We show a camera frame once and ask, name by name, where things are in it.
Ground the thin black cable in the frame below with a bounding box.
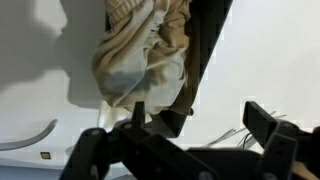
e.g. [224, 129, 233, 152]
[236, 132, 256, 150]

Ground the dark grey rectangular box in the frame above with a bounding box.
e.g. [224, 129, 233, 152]
[104, 0, 234, 139]

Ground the small dark square tag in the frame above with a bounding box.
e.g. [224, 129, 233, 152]
[39, 151, 52, 160]

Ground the brown cloth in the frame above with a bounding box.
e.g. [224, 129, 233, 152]
[92, 0, 196, 117]

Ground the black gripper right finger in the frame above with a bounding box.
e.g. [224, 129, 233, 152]
[242, 101, 320, 180]

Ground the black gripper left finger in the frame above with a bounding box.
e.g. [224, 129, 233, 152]
[59, 101, 214, 180]

